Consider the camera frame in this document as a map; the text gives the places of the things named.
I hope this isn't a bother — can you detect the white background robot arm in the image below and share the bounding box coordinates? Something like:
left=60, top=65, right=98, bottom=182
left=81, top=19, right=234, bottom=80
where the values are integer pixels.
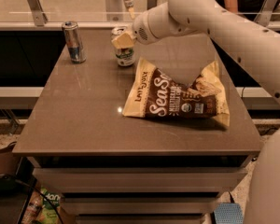
left=105, top=0, right=168, bottom=49

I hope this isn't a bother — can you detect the silver blue redbull can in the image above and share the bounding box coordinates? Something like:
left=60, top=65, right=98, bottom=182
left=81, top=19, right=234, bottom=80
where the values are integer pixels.
left=62, top=21, right=86, bottom=63

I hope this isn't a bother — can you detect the glass railing with posts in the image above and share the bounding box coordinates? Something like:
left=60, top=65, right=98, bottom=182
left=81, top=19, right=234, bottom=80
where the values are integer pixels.
left=0, top=0, right=280, bottom=28

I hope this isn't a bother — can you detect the green white 7up can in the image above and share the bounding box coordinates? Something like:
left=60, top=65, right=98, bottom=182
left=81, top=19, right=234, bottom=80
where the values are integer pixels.
left=111, top=26, right=135, bottom=67

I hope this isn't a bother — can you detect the brown yellow chips bag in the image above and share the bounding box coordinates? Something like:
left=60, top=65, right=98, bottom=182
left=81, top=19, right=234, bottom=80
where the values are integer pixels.
left=122, top=58, right=230, bottom=126

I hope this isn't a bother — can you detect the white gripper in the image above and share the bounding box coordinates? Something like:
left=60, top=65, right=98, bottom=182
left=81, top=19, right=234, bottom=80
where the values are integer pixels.
left=111, top=7, right=164, bottom=49

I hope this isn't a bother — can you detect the plastic water bottle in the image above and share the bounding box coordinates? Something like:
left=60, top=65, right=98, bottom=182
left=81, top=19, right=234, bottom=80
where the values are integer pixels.
left=21, top=195, right=42, bottom=224

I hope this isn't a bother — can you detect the brown bin left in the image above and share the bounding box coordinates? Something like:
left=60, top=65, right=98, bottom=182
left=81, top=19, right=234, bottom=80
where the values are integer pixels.
left=0, top=142, right=21, bottom=175

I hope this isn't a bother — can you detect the green snack bag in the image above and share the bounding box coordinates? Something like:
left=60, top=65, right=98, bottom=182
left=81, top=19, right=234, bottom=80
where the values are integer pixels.
left=36, top=187, right=61, bottom=224

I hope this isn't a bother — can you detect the grey drawer cabinet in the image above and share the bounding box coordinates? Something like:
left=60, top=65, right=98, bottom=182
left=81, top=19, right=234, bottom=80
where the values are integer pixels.
left=14, top=29, right=261, bottom=224

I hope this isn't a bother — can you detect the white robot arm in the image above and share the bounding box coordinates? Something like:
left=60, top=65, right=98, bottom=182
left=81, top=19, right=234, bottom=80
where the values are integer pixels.
left=132, top=0, right=280, bottom=224

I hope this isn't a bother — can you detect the blue perforated box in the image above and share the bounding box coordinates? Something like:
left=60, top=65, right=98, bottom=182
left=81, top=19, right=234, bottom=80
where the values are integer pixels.
left=213, top=203, right=244, bottom=224

